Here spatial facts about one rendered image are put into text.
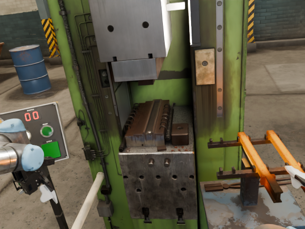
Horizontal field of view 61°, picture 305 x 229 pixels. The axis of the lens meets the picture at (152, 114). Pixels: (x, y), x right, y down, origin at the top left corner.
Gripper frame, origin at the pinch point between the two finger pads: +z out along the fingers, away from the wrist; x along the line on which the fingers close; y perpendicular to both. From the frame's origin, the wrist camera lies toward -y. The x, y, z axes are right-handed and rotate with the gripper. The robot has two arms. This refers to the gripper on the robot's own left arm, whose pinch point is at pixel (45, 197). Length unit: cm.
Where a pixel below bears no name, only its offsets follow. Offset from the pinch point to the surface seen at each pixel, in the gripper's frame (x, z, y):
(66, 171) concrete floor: -119, 93, -103
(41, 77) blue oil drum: -362, 64, -298
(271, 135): 78, -7, -59
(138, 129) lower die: 15, -6, -51
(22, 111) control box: -27.5, -25.8, -21.0
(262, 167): 77, -7, -35
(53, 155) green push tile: -12.1, -5.5, -18.5
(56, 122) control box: -14.4, -18.1, -27.5
